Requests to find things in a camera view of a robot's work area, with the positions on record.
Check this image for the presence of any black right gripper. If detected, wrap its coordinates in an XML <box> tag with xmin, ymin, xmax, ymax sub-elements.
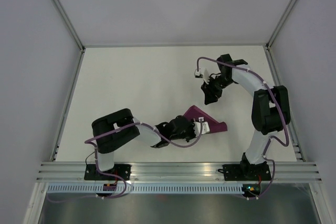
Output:
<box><xmin>201</xmin><ymin>74</ymin><xmax>234</xmax><ymax>105</ymax></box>

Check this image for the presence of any purple cloth napkin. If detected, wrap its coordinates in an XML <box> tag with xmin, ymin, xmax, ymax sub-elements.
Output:
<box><xmin>183</xmin><ymin>105</ymin><xmax>228</xmax><ymax>134</ymax></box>

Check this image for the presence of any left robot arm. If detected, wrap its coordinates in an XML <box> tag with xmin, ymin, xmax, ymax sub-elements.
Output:
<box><xmin>85</xmin><ymin>109</ymin><xmax>207</xmax><ymax>180</ymax></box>

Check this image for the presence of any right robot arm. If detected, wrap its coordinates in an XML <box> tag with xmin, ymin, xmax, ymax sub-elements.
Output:
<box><xmin>194</xmin><ymin>54</ymin><xmax>291</xmax><ymax>181</ymax></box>

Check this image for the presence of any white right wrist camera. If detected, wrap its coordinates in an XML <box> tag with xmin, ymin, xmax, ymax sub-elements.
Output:
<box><xmin>194</xmin><ymin>67</ymin><xmax>210</xmax><ymax>83</ymax></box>

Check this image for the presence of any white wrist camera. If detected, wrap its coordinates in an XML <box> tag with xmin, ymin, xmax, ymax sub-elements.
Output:
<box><xmin>194</xmin><ymin>117</ymin><xmax>210</xmax><ymax>136</ymax></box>
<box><xmin>194</xmin><ymin>67</ymin><xmax>210</xmax><ymax>83</ymax></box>

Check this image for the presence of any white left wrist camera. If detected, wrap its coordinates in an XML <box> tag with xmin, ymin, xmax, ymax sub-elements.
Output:
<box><xmin>194</xmin><ymin>117</ymin><xmax>210</xmax><ymax>136</ymax></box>

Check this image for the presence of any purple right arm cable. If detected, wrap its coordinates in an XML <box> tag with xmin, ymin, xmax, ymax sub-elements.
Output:
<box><xmin>195</xmin><ymin>56</ymin><xmax>291</xmax><ymax>201</ymax></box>

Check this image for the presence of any white slotted cable duct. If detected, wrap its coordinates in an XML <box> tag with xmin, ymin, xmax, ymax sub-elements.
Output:
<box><xmin>47</xmin><ymin>183</ymin><xmax>243</xmax><ymax>194</ymax></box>

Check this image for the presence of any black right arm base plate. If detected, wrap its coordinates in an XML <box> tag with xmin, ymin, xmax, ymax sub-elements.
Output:
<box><xmin>217</xmin><ymin>164</ymin><xmax>271</xmax><ymax>182</ymax></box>

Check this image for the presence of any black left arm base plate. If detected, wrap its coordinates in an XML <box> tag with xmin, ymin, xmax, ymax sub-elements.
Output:
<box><xmin>84</xmin><ymin>164</ymin><xmax>131</xmax><ymax>181</ymax></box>

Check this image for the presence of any aluminium frame rail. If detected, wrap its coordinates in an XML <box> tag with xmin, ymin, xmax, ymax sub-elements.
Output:
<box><xmin>35</xmin><ymin>162</ymin><xmax>322</xmax><ymax>183</ymax></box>

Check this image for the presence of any right aluminium frame post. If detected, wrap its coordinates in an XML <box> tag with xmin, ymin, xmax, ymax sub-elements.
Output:
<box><xmin>265</xmin><ymin>0</ymin><xmax>299</xmax><ymax>50</ymax></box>

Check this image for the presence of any aluminium frame post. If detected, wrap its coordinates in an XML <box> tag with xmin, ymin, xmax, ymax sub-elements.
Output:
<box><xmin>51</xmin><ymin>0</ymin><xmax>85</xmax><ymax>52</ymax></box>
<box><xmin>265</xmin><ymin>0</ymin><xmax>299</xmax><ymax>50</ymax></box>

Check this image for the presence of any left aluminium frame post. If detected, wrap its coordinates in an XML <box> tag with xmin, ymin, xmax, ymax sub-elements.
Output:
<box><xmin>51</xmin><ymin>0</ymin><xmax>85</xmax><ymax>52</ymax></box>

